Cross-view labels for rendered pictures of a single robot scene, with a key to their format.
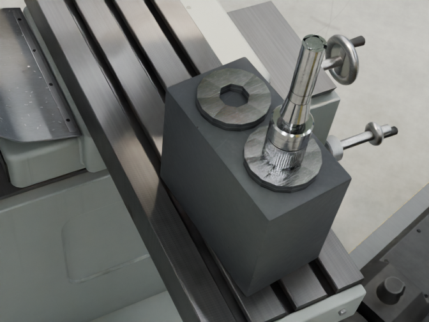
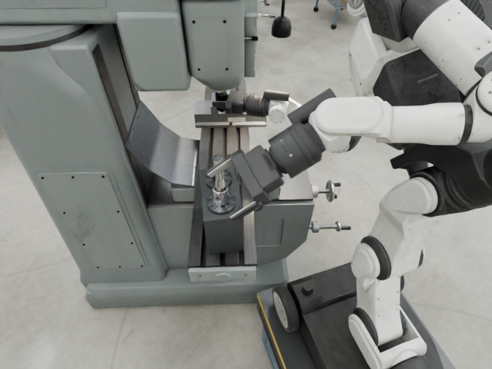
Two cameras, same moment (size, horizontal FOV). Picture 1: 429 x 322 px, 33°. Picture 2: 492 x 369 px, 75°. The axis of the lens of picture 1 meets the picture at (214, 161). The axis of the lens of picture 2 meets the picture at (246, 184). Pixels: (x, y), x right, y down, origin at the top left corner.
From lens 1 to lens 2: 0.49 m
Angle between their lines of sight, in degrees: 22
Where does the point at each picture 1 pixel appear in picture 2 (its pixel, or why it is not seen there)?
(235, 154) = (207, 197)
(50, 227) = (187, 220)
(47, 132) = (183, 182)
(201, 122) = (203, 184)
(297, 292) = (228, 259)
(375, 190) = not seen: hidden behind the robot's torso
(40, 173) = (182, 198)
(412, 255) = (327, 280)
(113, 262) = not seen: hidden behind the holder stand
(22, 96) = (181, 168)
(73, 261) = not seen: hidden behind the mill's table
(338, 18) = (372, 181)
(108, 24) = (219, 151)
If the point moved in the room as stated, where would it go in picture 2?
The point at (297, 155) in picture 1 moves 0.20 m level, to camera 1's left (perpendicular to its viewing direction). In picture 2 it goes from (220, 200) to (168, 175)
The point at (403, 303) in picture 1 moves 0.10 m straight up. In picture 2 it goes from (311, 296) to (315, 286)
